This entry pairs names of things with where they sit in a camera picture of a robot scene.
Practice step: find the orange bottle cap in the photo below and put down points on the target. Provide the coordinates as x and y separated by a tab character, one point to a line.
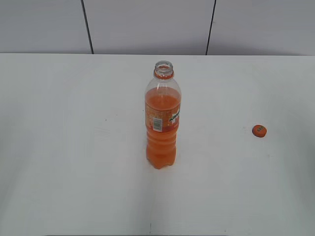
259	131

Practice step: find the orange soda plastic bottle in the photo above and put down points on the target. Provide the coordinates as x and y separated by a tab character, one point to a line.
162	113

